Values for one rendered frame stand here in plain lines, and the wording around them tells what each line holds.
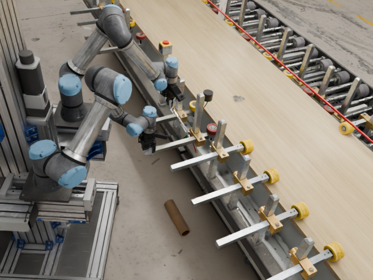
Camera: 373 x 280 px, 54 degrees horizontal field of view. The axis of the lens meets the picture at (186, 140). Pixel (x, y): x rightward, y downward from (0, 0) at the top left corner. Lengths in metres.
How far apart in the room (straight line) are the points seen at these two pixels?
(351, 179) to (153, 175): 1.63
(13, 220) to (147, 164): 1.66
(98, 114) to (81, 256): 1.22
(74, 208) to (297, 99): 1.71
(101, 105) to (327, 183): 1.33
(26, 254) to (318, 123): 2.09
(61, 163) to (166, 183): 1.66
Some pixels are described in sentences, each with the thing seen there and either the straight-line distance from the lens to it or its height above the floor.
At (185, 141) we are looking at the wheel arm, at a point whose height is 0.86.
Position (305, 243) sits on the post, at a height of 1.09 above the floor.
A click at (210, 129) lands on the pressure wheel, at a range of 2.32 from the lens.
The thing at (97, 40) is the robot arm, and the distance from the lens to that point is 2.06.
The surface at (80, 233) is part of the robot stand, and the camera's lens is 2.66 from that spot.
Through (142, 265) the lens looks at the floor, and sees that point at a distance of 2.75.
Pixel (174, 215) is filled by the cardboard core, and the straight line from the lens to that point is 2.88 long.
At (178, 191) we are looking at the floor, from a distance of 3.12.
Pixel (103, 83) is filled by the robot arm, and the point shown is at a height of 1.51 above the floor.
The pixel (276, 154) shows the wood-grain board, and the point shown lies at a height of 0.90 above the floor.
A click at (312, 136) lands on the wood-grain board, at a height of 0.90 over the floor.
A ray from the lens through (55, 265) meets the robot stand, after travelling 2.55.
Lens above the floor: 2.44
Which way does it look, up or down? 44 degrees down
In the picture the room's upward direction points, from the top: 7 degrees clockwise
